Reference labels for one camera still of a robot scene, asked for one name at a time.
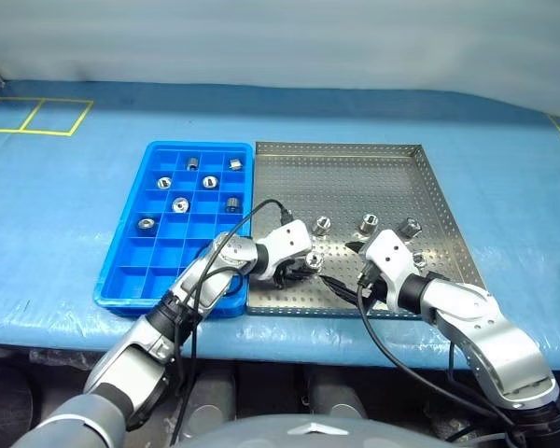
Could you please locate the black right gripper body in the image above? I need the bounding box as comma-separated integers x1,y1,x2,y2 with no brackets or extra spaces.
356,251,387,309

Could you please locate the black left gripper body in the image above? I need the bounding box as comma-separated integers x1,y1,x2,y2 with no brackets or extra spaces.
273,257,303,287

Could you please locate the perforated steel tray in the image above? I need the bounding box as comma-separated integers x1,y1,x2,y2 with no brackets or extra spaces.
245,141,487,321

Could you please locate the blue plastic compartment tray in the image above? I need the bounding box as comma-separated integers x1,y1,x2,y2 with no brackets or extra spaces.
92,140,256,319

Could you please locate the dark-sided metal roller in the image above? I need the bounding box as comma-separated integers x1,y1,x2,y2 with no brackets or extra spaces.
398,217,424,239

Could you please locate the grey rounded cylinder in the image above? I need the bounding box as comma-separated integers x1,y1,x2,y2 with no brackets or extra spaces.
186,368,237,442
306,372,370,421

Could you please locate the grey robot torso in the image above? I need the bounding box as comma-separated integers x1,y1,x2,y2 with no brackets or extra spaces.
170,413,449,448

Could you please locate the dark round disc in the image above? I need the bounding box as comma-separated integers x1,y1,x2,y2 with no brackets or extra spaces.
0,365,35,444

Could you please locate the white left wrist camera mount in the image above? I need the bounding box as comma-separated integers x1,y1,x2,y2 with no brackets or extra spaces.
253,218,314,282

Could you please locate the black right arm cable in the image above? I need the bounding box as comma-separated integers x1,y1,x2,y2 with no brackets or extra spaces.
356,270,528,448

